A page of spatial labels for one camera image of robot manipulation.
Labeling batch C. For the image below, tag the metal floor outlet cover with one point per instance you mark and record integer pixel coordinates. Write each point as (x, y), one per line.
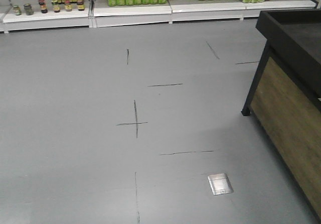
(220, 184)

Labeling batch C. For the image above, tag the black wooden display stand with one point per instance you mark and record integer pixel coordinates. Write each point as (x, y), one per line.
(284, 95)

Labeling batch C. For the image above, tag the dark sauce jar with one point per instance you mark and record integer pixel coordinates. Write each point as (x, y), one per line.
(43, 6)

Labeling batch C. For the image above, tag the white store shelf unit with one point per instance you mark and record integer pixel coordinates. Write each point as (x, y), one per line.
(98, 14)

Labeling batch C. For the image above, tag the green pickle jar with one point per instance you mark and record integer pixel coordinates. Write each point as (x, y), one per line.
(17, 10)

